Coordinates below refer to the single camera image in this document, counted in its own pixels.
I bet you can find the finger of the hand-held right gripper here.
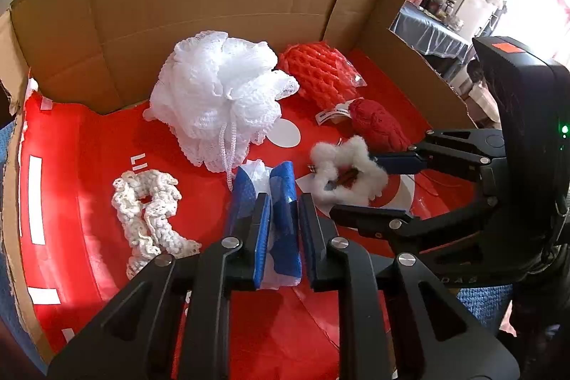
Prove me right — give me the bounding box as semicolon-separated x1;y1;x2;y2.
330;179;535;297
373;128;507;181

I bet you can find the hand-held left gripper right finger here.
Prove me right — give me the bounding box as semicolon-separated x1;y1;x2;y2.
297;193;522;380

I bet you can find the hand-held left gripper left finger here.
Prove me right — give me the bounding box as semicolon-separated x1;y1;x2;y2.
47;193;272;380

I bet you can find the blue mesh bath cloth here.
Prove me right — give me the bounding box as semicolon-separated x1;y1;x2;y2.
223;161;304;290

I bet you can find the white fluffy scrunchie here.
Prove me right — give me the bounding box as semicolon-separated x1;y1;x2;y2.
309;136;389;207

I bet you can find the red knitted item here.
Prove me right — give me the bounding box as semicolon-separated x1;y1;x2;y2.
315;99;413;153

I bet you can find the cream crochet scrunchie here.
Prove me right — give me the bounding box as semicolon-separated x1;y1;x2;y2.
111;169;202;280

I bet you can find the red mesh bath pouf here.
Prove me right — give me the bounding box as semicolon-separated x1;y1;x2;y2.
278;42;368;114

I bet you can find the white mesh bath pouf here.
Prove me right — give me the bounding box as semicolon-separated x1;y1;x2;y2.
143;30;300;191

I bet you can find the brown cardboard box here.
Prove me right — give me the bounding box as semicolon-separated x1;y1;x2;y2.
0;0;479;380

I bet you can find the grey cloth covered table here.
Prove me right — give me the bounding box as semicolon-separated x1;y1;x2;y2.
389;1;473;61

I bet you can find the blue terry blanket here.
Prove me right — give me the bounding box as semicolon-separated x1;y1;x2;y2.
0;119;514;347

